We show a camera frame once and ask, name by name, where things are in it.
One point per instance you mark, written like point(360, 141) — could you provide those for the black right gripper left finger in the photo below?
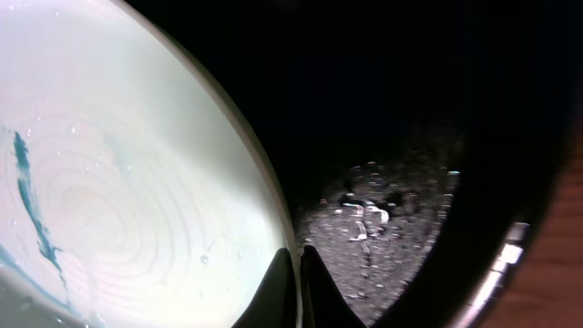
point(274, 304)

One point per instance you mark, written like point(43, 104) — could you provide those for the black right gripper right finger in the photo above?
point(323, 305)

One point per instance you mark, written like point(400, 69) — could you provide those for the round black tray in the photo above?
point(412, 140)

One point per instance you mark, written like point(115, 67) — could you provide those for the light blue plate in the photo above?
point(133, 192)

